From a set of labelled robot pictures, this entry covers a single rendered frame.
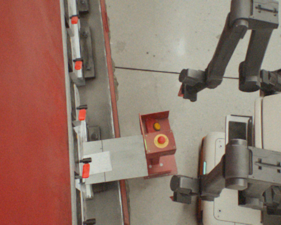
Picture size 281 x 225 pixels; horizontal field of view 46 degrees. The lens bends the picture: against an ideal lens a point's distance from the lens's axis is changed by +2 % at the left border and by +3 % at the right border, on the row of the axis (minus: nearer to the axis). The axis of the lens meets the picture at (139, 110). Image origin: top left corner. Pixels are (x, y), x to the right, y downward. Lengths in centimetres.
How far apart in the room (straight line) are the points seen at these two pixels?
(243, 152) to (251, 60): 46
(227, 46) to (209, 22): 188
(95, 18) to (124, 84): 88
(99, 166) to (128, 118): 115
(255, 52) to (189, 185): 49
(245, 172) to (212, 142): 143
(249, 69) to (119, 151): 62
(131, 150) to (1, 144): 93
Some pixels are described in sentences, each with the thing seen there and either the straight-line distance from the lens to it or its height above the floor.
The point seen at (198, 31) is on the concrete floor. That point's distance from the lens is 291.
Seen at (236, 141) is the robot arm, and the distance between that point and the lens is 82.
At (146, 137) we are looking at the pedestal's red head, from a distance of 167.
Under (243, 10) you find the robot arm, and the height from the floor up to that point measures 163.
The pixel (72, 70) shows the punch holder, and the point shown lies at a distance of 130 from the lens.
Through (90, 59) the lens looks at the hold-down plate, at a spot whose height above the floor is 91.
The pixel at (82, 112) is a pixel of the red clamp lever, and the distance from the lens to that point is 118.
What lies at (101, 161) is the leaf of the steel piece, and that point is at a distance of 142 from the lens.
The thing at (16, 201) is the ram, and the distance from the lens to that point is 60.
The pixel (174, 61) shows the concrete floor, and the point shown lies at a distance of 274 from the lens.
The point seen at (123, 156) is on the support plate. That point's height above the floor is 100.
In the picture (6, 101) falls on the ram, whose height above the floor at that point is 187.
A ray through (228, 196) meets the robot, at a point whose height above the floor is 28.
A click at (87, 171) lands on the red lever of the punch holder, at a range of 111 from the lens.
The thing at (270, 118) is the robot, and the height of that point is 134.
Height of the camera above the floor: 238
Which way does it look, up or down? 69 degrees down
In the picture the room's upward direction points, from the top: 3 degrees counter-clockwise
